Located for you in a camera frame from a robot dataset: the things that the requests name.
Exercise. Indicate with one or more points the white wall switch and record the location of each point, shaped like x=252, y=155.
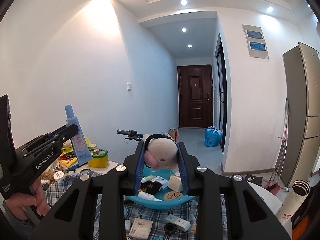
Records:
x=129, y=87

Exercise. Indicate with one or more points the blue plastic basin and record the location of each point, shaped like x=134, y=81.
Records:
x=160, y=205

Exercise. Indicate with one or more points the white teal carton box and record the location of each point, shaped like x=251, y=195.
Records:
x=178, y=222

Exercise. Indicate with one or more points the black fabric pouch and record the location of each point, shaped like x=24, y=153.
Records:
x=151, y=187

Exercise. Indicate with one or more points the beige tissue packet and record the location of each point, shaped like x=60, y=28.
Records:
x=141, y=228

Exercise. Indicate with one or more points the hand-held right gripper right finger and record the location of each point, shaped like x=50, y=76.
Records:
x=183, y=170

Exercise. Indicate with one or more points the round wooden disc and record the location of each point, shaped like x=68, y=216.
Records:
x=173, y=196

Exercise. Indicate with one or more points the small white bottle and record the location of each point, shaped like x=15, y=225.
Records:
x=147, y=195

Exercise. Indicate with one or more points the blue plastic bag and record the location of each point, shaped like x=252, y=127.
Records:
x=212, y=137

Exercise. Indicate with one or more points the beige floral cylinder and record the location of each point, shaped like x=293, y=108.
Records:
x=291, y=205

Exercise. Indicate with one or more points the red dustpan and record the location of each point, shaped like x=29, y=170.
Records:
x=270, y=186

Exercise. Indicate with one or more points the black framed glass door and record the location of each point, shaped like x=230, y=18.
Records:
x=221, y=92

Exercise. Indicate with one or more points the pale green tube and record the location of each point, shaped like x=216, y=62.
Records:
x=148, y=179

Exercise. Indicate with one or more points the black cylinder cap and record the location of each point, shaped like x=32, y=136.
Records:
x=167, y=230

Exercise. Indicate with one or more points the grey poles with pink hook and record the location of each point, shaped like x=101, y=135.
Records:
x=285, y=135

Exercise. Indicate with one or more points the blue tissue box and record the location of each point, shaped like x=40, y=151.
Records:
x=162, y=183

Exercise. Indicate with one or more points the blue plaid cloth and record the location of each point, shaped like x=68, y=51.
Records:
x=158, y=215

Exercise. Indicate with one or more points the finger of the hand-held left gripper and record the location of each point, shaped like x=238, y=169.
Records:
x=65, y=133
x=53, y=132

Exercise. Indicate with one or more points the white jar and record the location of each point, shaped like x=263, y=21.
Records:
x=58, y=176

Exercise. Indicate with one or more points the brown paper bag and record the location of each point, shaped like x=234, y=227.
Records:
x=173, y=135

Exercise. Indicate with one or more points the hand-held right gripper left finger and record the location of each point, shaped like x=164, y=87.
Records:
x=140, y=170

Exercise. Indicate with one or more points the brown entrance door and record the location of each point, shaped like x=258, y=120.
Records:
x=195, y=97

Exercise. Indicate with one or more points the yellow container green rim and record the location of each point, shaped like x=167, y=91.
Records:
x=98, y=161

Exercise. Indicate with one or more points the person's left hand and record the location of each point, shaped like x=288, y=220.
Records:
x=20, y=207

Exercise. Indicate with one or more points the grey wall panel box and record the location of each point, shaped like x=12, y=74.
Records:
x=255, y=42

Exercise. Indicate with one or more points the gold refrigerator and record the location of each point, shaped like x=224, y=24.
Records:
x=300, y=105

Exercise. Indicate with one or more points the black item on floor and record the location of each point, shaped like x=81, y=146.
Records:
x=252, y=179

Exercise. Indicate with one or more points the white pink plush toy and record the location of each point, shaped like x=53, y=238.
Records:
x=162, y=152

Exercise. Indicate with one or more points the black jacket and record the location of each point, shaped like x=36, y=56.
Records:
x=313, y=200

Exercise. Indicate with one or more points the pale blue tube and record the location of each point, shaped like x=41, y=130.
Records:
x=80, y=150

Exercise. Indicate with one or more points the orange bag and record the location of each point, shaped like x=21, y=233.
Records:
x=301, y=223

